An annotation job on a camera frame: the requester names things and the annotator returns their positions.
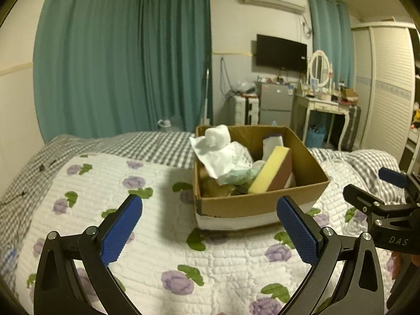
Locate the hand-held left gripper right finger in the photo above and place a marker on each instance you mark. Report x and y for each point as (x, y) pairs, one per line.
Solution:
(298, 233)

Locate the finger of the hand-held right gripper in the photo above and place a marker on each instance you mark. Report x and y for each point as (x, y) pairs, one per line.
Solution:
(393, 177)
(364, 201)

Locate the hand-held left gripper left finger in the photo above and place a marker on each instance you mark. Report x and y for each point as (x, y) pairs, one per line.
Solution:
(121, 229)

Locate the cardboard box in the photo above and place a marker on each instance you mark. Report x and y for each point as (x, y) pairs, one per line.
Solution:
(246, 205)

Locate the yellow sponge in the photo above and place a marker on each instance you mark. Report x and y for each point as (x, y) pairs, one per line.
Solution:
(267, 170)

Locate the cotton pad packet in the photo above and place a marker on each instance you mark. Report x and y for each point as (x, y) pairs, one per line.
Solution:
(236, 177)

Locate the white purple sponge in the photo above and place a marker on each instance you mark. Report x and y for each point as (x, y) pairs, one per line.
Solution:
(270, 146)

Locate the clear plastic bag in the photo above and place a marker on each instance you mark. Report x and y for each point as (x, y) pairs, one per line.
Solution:
(242, 154)

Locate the white floral quilt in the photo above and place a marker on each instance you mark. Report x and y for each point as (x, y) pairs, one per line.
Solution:
(147, 236)

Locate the grey checked suitcase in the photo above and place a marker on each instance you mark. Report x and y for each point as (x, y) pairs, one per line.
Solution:
(352, 124)

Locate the blue plastic basket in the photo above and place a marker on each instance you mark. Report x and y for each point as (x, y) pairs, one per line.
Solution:
(315, 136)

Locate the white slatted wardrobe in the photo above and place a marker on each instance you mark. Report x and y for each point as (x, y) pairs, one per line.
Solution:
(384, 88)

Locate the white dressing table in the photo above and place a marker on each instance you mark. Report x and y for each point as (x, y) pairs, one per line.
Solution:
(320, 105)

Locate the clear water bottle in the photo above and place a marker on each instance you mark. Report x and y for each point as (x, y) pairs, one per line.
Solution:
(169, 127)

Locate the oval white mirror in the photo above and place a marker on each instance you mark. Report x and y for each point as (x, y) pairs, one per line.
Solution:
(320, 67)

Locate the white ribbed suitcase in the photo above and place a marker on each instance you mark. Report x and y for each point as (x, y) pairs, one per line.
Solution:
(241, 110)

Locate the silver fridge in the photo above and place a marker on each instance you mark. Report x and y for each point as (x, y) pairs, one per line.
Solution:
(275, 96)

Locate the white mop pole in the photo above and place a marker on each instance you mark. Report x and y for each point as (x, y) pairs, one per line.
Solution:
(207, 98)

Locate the narrow green curtain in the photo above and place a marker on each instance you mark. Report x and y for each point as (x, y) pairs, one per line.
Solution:
(331, 23)

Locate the wide green curtain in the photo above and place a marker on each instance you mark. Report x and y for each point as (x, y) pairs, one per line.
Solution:
(98, 55)

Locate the small photo frame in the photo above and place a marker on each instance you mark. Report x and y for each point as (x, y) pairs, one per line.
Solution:
(315, 85)

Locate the black wall television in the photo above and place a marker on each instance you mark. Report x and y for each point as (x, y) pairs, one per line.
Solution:
(280, 52)

